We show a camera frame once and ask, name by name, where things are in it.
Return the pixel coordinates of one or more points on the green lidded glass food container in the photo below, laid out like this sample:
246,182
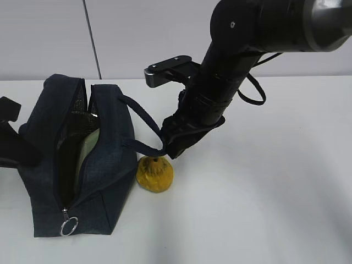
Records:
86,147

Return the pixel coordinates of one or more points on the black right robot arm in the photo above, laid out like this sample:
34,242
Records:
241,33

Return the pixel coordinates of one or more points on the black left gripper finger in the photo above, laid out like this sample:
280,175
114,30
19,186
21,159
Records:
15,151
9,110

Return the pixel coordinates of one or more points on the yellow pear-shaped toy fruit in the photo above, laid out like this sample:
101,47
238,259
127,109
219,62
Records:
154,174

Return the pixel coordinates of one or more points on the dark blue zippered lunch bag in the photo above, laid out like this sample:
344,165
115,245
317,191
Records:
89,156

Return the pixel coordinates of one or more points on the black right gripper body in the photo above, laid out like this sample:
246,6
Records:
198,112

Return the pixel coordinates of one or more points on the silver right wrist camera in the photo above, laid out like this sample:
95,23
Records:
177,69

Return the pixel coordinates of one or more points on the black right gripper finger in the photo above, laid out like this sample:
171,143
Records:
178,146

